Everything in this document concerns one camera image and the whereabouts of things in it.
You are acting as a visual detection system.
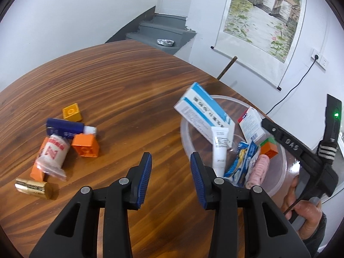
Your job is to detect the pink roll packet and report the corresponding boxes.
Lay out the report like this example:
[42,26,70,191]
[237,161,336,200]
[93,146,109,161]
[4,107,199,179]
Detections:
[246,154,270,189]

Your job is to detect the clear plastic bowl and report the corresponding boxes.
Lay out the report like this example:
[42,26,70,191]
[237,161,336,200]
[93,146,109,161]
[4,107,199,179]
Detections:
[180,95,287,198]

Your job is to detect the yellow toy block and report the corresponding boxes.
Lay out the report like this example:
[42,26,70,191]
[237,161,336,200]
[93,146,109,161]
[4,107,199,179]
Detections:
[62,103,83,122]

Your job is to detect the person's right hand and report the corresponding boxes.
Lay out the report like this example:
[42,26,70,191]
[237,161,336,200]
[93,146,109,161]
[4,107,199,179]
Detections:
[281,177,323,240]

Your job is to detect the blue snack packet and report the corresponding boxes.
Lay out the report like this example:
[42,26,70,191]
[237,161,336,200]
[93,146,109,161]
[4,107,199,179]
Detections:
[224,140,261,186]

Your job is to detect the gold cylinder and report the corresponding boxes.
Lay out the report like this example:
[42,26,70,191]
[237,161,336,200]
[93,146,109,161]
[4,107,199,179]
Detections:
[15,178,54,200]

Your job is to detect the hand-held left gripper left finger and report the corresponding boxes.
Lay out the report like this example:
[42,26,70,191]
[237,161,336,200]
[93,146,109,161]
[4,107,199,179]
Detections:
[29,152,152,258]

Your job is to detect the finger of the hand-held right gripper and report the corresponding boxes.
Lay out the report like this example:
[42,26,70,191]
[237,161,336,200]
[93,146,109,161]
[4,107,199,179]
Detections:
[261,118,323,167]

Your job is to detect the white tube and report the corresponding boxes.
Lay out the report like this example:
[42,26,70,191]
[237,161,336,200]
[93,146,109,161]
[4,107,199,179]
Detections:
[211,126,234,178]

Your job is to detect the large white blue-striped box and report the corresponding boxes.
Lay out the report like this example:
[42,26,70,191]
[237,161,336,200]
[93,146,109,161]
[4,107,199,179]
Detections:
[174,82,235,143]

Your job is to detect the person's right forearm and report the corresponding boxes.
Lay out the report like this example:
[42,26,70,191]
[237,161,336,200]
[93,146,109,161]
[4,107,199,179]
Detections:
[301,212,327,258]

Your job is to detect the landscape scroll painting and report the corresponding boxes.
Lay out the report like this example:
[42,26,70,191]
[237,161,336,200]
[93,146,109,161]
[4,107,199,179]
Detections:
[211,0,308,91]

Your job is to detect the small white box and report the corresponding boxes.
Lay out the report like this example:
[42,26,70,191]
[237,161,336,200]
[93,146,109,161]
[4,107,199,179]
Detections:
[238,107,266,142]

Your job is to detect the wooden stick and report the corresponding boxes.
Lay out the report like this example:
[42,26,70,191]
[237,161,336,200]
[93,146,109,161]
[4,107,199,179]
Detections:
[217,56,238,80]

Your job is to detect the black power cable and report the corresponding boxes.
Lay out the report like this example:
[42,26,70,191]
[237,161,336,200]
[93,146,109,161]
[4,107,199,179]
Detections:
[265,56,319,116]

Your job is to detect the dark blue tube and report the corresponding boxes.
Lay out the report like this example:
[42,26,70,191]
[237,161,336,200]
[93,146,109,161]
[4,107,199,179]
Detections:
[46,118,97,140]

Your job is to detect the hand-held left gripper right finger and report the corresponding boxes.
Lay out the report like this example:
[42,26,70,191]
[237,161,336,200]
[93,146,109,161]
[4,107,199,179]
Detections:
[190,152,312,258]

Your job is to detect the white red-label roll packet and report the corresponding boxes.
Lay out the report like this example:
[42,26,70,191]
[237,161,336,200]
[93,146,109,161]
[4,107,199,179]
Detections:
[34,134,71,182]

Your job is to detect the grey stairs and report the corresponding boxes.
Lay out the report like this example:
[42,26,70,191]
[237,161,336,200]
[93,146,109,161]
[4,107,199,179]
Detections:
[105,5,197,57]

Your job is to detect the white wall socket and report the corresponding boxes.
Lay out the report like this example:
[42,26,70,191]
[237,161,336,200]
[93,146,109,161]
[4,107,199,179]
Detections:
[311,48,330,70]

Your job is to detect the green and orange toy block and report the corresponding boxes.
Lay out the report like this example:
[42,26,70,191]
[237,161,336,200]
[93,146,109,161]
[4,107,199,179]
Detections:
[258,137,279,160]

